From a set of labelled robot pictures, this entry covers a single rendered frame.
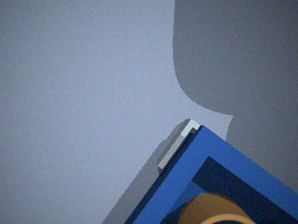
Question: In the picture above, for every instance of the blue tray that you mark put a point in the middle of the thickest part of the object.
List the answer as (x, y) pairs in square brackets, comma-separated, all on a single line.
[(214, 176)]

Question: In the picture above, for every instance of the bronze bushing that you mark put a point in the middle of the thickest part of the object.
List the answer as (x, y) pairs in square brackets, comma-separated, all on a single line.
[(208, 208)]

